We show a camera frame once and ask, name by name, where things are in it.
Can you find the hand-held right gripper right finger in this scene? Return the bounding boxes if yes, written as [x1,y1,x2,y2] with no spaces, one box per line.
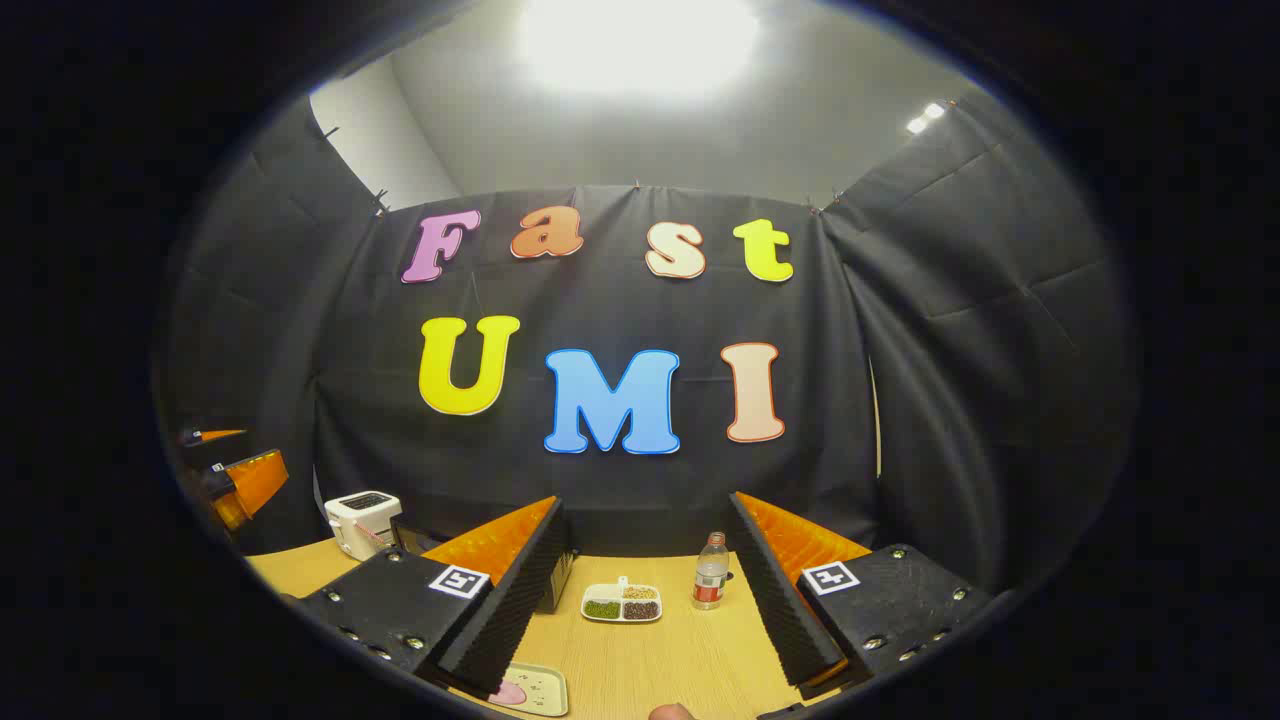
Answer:
[727,490,999,701]

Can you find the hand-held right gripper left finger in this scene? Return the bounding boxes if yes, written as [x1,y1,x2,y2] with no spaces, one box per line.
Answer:
[298,495,576,698]

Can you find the black electric oven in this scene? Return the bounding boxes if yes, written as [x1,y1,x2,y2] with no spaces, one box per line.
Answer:
[390,512,578,614]

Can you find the cream square plate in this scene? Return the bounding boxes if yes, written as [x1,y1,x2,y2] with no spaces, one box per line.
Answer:
[487,662,570,718]

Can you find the clear plastic water bottle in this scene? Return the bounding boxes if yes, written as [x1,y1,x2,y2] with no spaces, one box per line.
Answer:
[692,532,731,611]

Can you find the white toaster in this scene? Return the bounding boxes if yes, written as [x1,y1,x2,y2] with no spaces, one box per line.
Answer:
[324,490,403,561]

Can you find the white divided dish with beans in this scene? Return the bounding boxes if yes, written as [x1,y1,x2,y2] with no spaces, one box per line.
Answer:
[581,576,663,625]

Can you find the large ceiling light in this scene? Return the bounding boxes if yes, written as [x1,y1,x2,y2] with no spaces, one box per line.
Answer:
[515,0,761,101]

